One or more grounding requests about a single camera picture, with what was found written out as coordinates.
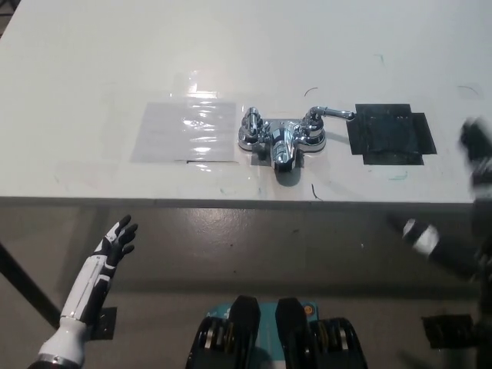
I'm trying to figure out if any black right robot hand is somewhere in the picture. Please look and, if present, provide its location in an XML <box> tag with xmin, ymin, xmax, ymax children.
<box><xmin>386</xmin><ymin>116</ymin><xmax>492</xmax><ymax>281</ymax></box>

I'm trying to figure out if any clear plastic sheet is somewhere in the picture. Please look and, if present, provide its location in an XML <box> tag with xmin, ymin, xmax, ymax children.
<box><xmin>130</xmin><ymin>101</ymin><xmax>238</xmax><ymax>165</ymax></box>

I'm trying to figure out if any black tape patch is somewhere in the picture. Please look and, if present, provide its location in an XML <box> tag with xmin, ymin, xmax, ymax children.
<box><xmin>345</xmin><ymin>103</ymin><xmax>437</xmax><ymax>167</ymax></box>

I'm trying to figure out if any black table leg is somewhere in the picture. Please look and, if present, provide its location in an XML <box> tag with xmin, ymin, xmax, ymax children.
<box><xmin>0</xmin><ymin>238</ymin><xmax>63</xmax><ymax>331</ymax></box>

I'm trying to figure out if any chrome faucet body with spout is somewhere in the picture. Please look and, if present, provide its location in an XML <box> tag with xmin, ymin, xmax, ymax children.
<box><xmin>237</xmin><ymin>117</ymin><xmax>327</xmax><ymax>175</ymax></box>

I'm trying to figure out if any chrome faucet handle upright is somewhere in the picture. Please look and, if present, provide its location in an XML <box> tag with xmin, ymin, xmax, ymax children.
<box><xmin>241</xmin><ymin>107</ymin><xmax>264</xmax><ymax>141</ymax></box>

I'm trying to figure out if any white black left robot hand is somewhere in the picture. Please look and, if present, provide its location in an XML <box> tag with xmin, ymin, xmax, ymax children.
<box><xmin>59</xmin><ymin>214</ymin><xmax>139</xmax><ymax>328</ymax></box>

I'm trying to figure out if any chrome faucet lever handle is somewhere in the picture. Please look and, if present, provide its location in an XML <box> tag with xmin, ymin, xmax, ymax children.
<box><xmin>305</xmin><ymin>105</ymin><xmax>357</xmax><ymax>131</ymax></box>

